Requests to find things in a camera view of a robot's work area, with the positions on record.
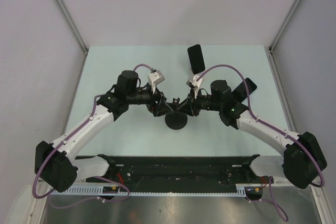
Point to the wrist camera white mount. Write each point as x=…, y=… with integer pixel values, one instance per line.
x=155, y=78
x=194, y=82

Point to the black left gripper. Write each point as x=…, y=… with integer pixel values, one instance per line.
x=161, y=108

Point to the white phone stand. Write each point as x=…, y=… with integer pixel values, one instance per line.
x=191, y=70

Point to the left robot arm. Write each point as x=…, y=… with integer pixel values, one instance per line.
x=56, y=162

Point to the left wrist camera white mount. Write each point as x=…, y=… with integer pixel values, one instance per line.
x=155, y=78

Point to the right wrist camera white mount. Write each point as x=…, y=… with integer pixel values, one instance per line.
x=194, y=82

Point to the black round-base phone stand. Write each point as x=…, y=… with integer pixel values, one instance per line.
x=175, y=120

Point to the left aluminium frame post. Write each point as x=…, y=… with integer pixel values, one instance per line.
x=71, y=25

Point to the right aluminium frame post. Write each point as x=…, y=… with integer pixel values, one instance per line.
x=288, y=18

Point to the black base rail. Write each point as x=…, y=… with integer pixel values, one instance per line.
x=184, y=174

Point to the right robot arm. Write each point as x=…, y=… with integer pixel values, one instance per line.
x=302, y=159

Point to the aluminium frame post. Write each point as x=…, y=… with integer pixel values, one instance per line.
x=71, y=25
x=288, y=18

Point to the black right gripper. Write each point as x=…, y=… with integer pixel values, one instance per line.
x=190, y=105

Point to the black phone on white stand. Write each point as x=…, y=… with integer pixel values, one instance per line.
x=196, y=59

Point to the white slotted cable duct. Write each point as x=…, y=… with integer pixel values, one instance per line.
x=112, y=190

